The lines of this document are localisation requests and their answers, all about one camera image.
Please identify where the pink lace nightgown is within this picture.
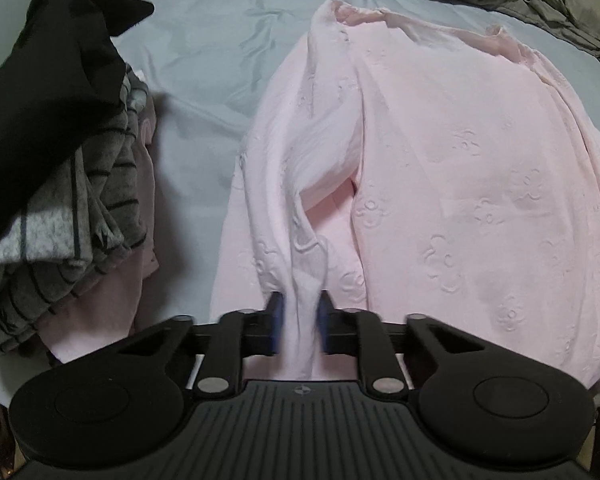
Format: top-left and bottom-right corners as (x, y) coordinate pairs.
(211, 0), (600, 386)

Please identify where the light blue bed sheet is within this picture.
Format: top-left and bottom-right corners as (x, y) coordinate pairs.
(0, 0), (600, 411)

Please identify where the black garment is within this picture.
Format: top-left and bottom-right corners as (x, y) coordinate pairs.
(0, 0), (155, 238)

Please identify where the grey striped garment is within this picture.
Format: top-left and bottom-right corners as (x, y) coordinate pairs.
(0, 70), (158, 362)

